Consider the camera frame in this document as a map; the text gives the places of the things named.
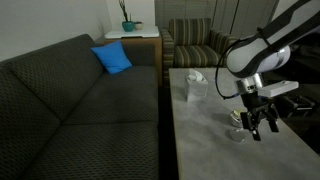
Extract teal pot with plant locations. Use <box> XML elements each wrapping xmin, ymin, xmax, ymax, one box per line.
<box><xmin>118</xmin><ymin>0</ymin><xmax>135</xmax><ymax>33</ymax></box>

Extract silver jar bottle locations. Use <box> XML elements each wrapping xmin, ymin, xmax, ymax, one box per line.
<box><xmin>228</xmin><ymin>108</ymin><xmax>247</xmax><ymax>129</ymax></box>

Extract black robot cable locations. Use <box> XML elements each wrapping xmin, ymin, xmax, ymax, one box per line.
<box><xmin>214</xmin><ymin>31</ymin><xmax>265</xmax><ymax>100</ymax></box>

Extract wooden side table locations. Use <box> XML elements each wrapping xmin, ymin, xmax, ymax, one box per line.
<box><xmin>103</xmin><ymin>35</ymin><xmax>163</xmax><ymax>88</ymax></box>

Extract white tray board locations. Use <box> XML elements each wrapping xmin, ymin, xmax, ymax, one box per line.
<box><xmin>104</xmin><ymin>25</ymin><xmax>160</xmax><ymax>40</ymax></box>

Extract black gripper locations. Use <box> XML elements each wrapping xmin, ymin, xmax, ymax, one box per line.
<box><xmin>239</xmin><ymin>91</ymin><xmax>281</xmax><ymax>142</ymax></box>

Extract grey tissue box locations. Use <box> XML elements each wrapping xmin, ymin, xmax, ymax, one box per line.
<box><xmin>184</xmin><ymin>69</ymin><xmax>209</xmax><ymax>103</ymax></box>

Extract clear glass bowl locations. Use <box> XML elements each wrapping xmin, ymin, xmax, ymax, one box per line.
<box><xmin>228</xmin><ymin>128</ymin><xmax>247</xmax><ymax>144</ymax></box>

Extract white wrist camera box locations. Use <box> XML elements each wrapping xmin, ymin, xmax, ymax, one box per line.
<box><xmin>263</xmin><ymin>79</ymin><xmax>300</xmax><ymax>99</ymax></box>

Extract blue pillow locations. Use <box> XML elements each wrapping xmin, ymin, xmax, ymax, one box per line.
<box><xmin>90</xmin><ymin>40</ymin><xmax>133</xmax><ymax>75</ymax></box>

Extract striped armchair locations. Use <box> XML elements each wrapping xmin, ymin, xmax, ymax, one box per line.
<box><xmin>159</xmin><ymin>17</ymin><xmax>240</xmax><ymax>88</ymax></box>

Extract dark grey patterned sofa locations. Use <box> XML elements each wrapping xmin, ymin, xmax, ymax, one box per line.
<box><xmin>0</xmin><ymin>33</ymin><xmax>160</xmax><ymax>180</ymax></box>

